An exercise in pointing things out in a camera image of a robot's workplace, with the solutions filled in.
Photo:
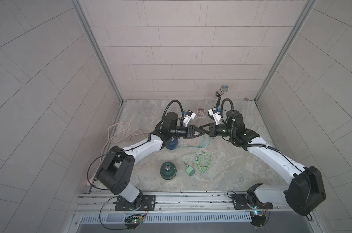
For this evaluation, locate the green USB charger adapter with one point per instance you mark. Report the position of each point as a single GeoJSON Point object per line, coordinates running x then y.
{"type": "Point", "coordinates": [190, 170]}

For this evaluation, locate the silver microphone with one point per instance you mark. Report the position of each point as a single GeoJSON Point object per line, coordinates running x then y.
{"type": "Point", "coordinates": [223, 89]}

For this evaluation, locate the small playing card box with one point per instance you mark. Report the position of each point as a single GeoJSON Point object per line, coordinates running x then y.
{"type": "Point", "coordinates": [201, 113]}

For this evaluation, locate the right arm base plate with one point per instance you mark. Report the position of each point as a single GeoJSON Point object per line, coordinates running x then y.
{"type": "Point", "coordinates": [243, 202]}

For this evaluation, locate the black microphone stand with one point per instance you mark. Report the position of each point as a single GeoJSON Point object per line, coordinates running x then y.
{"type": "Point", "coordinates": [217, 102]}

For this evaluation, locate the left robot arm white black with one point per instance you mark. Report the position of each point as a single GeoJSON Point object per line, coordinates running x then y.
{"type": "Point", "coordinates": [116, 169]}

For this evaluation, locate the right controller board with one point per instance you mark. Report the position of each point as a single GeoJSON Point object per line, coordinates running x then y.
{"type": "Point", "coordinates": [258, 218]}

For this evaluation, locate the aluminium rail frame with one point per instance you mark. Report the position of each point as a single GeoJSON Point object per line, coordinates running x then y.
{"type": "Point", "coordinates": [164, 202]}

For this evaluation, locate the left controller board green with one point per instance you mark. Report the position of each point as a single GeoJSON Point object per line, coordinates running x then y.
{"type": "Point", "coordinates": [134, 219]}

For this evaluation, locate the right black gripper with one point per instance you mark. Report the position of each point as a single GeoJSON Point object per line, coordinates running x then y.
{"type": "Point", "coordinates": [213, 128]}

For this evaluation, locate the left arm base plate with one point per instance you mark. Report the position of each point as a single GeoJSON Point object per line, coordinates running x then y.
{"type": "Point", "coordinates": [141, 203]}

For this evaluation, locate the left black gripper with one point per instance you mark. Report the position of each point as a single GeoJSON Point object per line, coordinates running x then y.
{"type": "Point", "coordinates": [187, 132]}

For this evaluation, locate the blue cordless meat grinder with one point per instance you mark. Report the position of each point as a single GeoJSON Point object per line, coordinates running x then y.
{"type": "Point", "coordinates": [172, 144]}

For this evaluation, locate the green cordless meat grinder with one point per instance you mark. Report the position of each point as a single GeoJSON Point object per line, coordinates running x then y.
{"type": "Point", "coordinates": [168, 171]}

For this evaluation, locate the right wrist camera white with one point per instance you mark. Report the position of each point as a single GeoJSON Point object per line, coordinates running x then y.
{"type": "Point", "coordinates": [215, 114]}

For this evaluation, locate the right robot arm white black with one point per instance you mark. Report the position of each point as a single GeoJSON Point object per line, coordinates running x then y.
{"type": "Point", "coordinates": [305, 188]}

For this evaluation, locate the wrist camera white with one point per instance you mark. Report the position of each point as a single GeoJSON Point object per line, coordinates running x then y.
{"type": "Point", "coordinates": [215, 114]}
{"type": "Point", "coordinates": [188, 116]}

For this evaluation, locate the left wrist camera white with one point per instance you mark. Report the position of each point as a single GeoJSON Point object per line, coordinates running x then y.
{"type": "Point", "coordinates": [188, 116]}

